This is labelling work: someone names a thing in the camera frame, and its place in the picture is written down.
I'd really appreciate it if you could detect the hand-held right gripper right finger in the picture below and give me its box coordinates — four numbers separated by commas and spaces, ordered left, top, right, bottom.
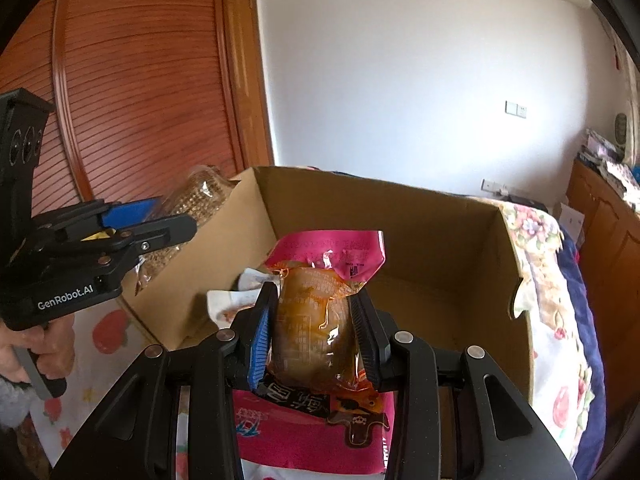
350, 292, 576, 480

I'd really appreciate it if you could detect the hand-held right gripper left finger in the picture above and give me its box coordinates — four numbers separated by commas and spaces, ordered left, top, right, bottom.
50, 282, 280, 480

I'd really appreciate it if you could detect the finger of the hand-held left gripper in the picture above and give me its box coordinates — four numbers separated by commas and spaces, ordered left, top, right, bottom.
65, 214, 198, 283
33, 198, 162, 241

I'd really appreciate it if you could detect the brown grain bar packet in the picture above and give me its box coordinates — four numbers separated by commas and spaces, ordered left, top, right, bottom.
132, 165, 239, 297

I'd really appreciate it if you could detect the small orange white snack packet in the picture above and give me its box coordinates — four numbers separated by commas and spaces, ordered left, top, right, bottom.
207, 287, 262, 329

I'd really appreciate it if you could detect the pink braised snack packet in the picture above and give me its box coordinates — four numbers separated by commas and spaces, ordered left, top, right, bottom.
265, 229, 387, 396

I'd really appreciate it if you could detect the long white snack packet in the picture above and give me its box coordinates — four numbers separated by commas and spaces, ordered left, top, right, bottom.
237, 267, 274, 293

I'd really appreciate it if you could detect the brown cardboard box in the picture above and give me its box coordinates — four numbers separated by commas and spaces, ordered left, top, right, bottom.
120, 165, 534, 406

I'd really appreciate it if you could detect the person's left hand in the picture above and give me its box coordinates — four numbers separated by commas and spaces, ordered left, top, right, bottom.
0, 312, 77, 386

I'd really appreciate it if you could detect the strawberry print tablecloth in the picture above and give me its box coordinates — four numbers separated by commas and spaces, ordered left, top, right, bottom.
15, 280, 601, 480

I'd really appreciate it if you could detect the large pink snack packet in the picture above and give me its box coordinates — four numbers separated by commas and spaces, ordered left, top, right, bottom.
232, 382, 399, 476

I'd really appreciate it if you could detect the slatted wooden wardrobe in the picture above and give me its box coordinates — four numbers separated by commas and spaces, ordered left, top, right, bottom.
0, 0, 238, 243

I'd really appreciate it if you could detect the wooden door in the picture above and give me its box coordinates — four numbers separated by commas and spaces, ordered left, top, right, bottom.
222, 0, 277, 169

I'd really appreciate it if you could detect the floral quilt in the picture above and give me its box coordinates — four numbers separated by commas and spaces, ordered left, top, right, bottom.
492, 197, 566, 311

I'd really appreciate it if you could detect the dark blue bedding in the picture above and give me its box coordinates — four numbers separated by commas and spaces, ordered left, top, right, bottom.
554, 220, 609, 480

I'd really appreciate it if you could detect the white box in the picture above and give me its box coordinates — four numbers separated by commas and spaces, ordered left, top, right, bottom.
557, 202, 586, 247

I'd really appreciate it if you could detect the wooden cabinet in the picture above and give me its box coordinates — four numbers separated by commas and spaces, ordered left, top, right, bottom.
565, 160, 640, 398

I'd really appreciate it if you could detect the stack of boxes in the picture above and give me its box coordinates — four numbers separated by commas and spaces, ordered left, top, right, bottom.
580, 130, 640, 211

